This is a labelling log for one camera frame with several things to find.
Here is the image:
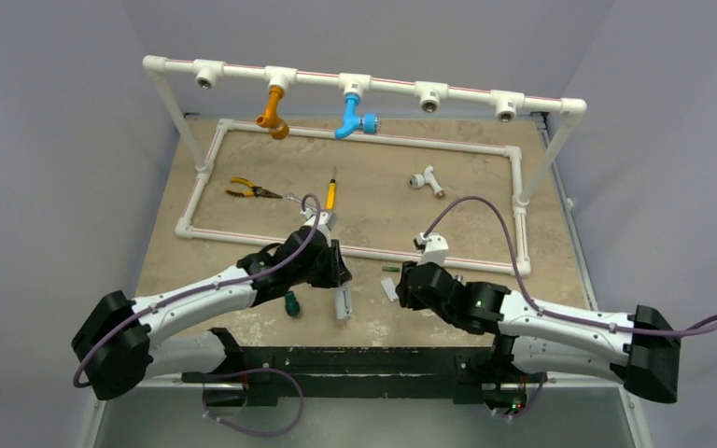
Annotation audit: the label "white remote control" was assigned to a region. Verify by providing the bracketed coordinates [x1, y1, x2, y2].
[333, 282, 353, 321]

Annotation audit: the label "green stubby screwdriver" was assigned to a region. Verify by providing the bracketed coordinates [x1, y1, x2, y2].
[284, 291, 302, 318]

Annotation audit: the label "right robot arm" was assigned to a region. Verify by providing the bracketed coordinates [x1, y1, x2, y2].
[395, 261, 682, 404]

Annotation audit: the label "yellow handled pliers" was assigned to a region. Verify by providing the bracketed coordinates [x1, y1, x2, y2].
[224, 176, 283, 199]

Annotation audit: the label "yellow screwdriver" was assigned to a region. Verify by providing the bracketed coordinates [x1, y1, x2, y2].
[325, 166, 338, 211]

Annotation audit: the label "white PVC pipe frame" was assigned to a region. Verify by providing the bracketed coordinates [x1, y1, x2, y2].
[142, 55, 587, 276]

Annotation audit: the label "silver wrench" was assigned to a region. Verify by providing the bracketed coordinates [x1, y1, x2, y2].
[286, 192, 308, 210]

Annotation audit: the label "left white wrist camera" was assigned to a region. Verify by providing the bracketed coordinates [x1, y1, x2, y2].
[301, 208, 337, 240]

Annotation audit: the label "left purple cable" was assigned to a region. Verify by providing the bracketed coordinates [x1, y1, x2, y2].
[72, 193, 323, 389]

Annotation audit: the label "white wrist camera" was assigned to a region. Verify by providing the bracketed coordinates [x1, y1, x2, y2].
[301, 208, 337, 240]
[414, 232, 449, 267]

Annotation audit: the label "aluminium rail frame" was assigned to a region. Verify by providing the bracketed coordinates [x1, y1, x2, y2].
[77, 112, 654, 448]

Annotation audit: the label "white plastic faucet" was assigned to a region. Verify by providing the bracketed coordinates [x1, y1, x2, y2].
[408, 165, 445, 199]

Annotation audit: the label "orange plastic faucet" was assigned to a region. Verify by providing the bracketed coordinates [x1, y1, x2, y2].
[255, 86, 289, 140]

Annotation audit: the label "blue plastic faucet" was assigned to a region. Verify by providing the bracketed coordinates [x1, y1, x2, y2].
[334, 93, 381, 139]

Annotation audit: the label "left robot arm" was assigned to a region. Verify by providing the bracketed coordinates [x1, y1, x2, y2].
[71, 226, 353, 400]

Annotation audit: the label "white battery cover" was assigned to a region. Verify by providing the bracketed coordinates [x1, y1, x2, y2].
[380, 277, 399, 302]

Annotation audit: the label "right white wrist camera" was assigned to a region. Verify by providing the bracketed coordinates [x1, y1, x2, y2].
[414, 232, 449, 267]

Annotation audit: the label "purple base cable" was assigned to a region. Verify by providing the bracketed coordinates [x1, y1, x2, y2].
[201, 367, 307, 439]

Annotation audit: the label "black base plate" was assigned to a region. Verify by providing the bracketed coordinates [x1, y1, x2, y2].
[181, 347, 546, 407]

